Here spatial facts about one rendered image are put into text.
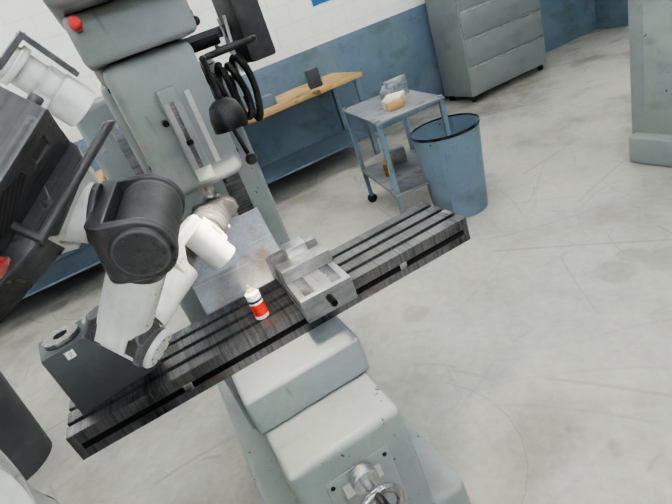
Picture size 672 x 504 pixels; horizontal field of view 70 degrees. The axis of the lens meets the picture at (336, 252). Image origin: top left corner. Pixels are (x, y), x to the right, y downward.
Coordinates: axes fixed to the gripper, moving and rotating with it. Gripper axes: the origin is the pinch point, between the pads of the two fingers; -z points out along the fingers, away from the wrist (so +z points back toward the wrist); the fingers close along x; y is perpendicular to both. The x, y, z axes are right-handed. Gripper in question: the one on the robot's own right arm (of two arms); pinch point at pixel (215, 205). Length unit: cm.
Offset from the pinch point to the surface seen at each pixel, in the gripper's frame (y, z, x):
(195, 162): -14.6, 12.4, -3.2
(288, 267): 22.4, 3.4, -11.9
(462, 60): 68, -455, -228
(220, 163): -11.4, 7.2, -7.3
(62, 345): 15, 18, 44
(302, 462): 54, 41, -2
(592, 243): 123, -102, -159
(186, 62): -34.2, 6.7, -9.5
